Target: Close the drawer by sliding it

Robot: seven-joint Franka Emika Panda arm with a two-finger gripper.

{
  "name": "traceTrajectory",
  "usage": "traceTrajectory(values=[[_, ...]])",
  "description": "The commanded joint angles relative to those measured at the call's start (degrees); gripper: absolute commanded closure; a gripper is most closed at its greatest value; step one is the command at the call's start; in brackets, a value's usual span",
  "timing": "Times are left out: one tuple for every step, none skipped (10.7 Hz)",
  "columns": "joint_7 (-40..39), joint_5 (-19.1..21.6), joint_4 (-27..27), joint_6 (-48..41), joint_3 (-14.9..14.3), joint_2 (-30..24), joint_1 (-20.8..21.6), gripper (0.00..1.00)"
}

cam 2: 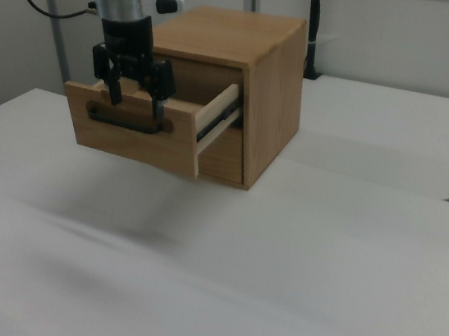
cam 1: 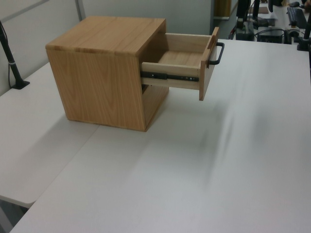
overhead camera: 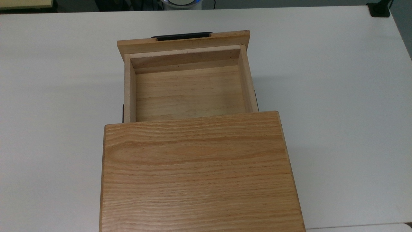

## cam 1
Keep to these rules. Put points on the black clamp mount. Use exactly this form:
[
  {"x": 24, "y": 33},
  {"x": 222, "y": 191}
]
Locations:
[{"x": 304, "y": 36}]

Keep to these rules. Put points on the wooden cabinet box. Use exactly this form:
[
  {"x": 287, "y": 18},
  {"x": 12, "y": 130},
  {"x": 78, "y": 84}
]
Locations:
[{"x": 97, "y": 72}]

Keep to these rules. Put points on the black electronics box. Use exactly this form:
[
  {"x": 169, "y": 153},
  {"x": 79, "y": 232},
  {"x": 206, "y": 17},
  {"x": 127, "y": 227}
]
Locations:
[{"x": 270, "y": 36}]

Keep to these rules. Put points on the black keyboard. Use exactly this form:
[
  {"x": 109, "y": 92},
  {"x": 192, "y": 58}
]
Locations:
[{"x": 297, "y": 14}]

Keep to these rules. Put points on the black metal drawer slide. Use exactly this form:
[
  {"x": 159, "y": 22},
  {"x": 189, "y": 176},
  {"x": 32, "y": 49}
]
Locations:
[{"x": 170, "y": 76}]

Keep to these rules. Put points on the black computer mouse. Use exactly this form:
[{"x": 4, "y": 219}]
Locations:
[{"x": 294, "y": 4}]

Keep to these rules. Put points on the wooden drawer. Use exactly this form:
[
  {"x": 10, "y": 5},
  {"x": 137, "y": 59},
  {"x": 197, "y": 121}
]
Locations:
[{"x": 184, "y": 58}]

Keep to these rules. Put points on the black camera stand pole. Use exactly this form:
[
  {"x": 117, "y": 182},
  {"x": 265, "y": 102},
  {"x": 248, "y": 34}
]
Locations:
[{"x": 11, "y": 59}]

